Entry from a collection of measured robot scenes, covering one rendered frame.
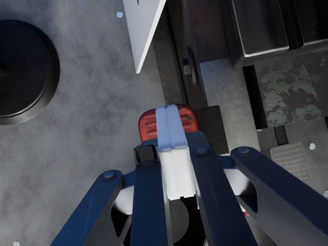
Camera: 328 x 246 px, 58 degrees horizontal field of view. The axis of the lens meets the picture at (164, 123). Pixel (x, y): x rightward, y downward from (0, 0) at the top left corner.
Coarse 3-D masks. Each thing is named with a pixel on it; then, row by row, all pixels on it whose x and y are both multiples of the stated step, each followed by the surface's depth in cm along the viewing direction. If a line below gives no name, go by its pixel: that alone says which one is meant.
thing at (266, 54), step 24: (240, 0) 36; (264, 0) 36; (288, 0) 37; (312, 0) 36; (240, 24) 36; (264, 24) 36; (288, 24) 37; (312, 24) 36; (240, 48) 36; (264, 48) 36; (288, 48) 37; (312, 48) 38
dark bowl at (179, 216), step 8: (168, 200) 104; (176, 200) 104; (184, 200) 103; (192, 200) 100; (176, 208) 104; (184, 208) 104; (192, 208) 102; (176, 216) 104; (184, 216) 104; (192, 216) 102; (200, 216) 99; (176, 224) 104; (184, 224) 104; (192, 224) 102; (200, 224) 99; (128, 232) 100; (176, 232) 103; (184, 232) 103; (192, 232) 101; (200, 232) 99; (128, 240) 99; (176, 240) 103; (184, 240) 102; (192, 240) 100; (200, 240) 98
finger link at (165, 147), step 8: (160, 112) 20; (160, 120) 18; (160, 128) 17; (168, 128) 17; (160, 136) 16; (168, 136) 16; (160, 144) 15; (168, 144) 15; (160, 152) 15; (168, 152) 14; (168, 160) 15; (168, 168) 15; (176, 168) 15; (168, 176) 15; (176, 176) 15; (168, 184) 15; (176, 184) 15; (168, 192) 15; (176, 192) 15
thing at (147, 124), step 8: (176, 104) 30; (184, 104) 30; (144, 112) 30; (152, 112) 30; (184, 112) 30; (192, 112) 30; (144, 120) 30; (152, 120) 30; (184, 120) 30; (192, 120) 30; (144, 128) 30; (152, 128) 30; (184, 128) 30; (192, 128) 30; (144, 136) 30; (152, 136) 30
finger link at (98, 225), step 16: (112, 176) 13; (96, 192) 12; (112, 192) 12; (80, 208) 12; (96, 208) 11; (64, 224) 11; (80, 224) 11; (96, 224) 11; (112, 224) 12; (128, 224) 14; (64, 240) 10; (80, 240) 10; (96, 240) 11; (112, 240) 12
